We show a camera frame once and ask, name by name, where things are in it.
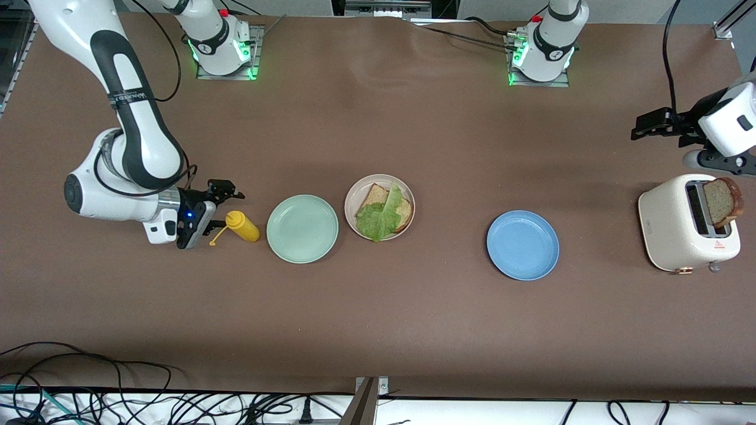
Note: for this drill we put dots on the grey metal bracket post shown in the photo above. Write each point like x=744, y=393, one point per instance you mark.
x=363, y=407

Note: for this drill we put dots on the grey metal equipment box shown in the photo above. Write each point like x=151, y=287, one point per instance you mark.
x=387, y=9

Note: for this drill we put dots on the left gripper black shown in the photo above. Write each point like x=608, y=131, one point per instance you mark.
x=688, y=120

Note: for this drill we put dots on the cream white toaster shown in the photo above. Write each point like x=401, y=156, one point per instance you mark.
x=667, y=224

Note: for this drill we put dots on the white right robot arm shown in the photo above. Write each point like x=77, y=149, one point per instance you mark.
x=142, y=147

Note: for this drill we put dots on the light green round plate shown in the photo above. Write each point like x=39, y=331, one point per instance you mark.
x=302, y=229

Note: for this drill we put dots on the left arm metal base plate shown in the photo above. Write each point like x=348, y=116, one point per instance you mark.
x=558, y=82

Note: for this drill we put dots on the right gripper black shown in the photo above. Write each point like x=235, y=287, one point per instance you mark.
x=193, y=200

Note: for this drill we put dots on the green lettuce leaf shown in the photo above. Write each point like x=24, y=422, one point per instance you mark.
x=378, y=221

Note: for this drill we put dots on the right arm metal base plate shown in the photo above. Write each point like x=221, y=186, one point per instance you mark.
x=257, y=53

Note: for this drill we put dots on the black power plug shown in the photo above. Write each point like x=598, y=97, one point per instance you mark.
x=305, y=410

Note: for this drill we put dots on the yellow mustard squeeze bottle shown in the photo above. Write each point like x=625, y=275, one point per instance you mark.
x=245, y=227

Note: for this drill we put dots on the beige round plate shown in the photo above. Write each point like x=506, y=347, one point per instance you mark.
x=361, y=195

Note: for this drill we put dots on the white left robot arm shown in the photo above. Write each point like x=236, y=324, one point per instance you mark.
x=549, y=41

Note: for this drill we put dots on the brown bread slice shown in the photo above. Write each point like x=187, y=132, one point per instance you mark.
x=720, y=203
x=404, y=212

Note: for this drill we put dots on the aluminium frame rail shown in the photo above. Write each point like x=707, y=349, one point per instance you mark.
x=7, y=97
x=723, y=28

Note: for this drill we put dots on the blue round plate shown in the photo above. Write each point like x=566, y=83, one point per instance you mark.
x=522, y=245

